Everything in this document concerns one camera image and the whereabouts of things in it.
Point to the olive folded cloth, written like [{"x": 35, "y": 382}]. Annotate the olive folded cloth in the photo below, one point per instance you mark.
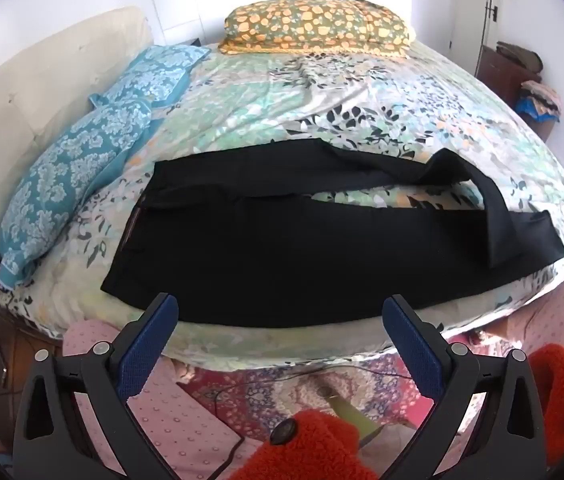
[{"x": 519, "y": 56}]

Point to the cream padded headboard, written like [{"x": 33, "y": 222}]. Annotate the cream padded headboard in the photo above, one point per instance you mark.
[{"x": 27, "y": 95}]

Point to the pile of colourful clothes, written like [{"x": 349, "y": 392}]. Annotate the pile of colourful clothes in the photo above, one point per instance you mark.
[{"x": 541, "y": 99}]

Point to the black pants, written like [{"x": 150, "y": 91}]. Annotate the black pants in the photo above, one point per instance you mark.
[{"x": 287, "y": 250}]

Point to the dark wooden cabinet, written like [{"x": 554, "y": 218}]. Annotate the dark wooden cabinet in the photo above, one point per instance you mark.
[{"x": 499, "y": 72}]

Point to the bed with floral sheet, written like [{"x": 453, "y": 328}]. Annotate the bed with floral sheet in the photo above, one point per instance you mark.
[{"x": 312, "y": 95}]

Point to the patterned red rug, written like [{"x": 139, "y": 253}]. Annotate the patterned red rug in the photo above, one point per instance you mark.
[{"x": 272, "y": 390}]

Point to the blue floral pillow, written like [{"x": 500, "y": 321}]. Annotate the blue floral pillow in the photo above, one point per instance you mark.
[
  {"x": 159, "y": 72},
  {"x": 69, "y": 180}
]

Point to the orange floral pillow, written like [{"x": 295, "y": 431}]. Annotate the orange floral pillow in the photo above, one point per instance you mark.
[{"x": 312, "y": 22}]

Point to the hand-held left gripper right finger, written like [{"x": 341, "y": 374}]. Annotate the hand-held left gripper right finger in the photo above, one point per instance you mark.
[{"x": 414, "y": 347}]

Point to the person's right leg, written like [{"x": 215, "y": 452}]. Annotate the person's right leg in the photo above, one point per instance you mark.
[{"x": 556, "y": 315}]

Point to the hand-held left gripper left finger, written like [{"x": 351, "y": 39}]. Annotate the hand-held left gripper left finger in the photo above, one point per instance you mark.
[{"x": 149, "y": 345}]

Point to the white door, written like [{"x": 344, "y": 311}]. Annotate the white door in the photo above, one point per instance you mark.
[{"x": 471, "y": 10}]

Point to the red fuzzy cardigan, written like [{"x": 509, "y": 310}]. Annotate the red fuzzy cardigan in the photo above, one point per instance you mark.
[{"x": 307, "y": 452}]

